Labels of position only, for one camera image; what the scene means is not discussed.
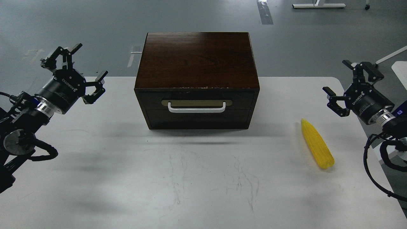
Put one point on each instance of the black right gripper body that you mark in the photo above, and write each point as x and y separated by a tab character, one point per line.
365	101

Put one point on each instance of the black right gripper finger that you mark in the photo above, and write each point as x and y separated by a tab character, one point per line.
358	69
332	102

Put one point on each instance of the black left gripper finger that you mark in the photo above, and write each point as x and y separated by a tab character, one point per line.
50	62
99	89

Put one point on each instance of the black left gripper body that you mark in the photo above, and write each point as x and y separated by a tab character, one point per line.
63	89

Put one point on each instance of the yellow corn cob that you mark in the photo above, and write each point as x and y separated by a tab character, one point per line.
316	145

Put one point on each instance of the wooden drawer with white handle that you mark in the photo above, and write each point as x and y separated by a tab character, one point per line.
208	107

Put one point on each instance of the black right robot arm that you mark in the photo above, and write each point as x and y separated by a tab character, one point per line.
393	133

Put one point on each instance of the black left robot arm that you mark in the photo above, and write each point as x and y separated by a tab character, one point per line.
30	112

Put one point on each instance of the dark wooden drawer cabinet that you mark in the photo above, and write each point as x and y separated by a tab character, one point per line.
197	62

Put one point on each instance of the white side table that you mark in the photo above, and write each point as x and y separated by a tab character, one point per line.
399	67

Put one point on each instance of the white desk leg base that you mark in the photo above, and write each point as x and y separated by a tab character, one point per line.
319	4

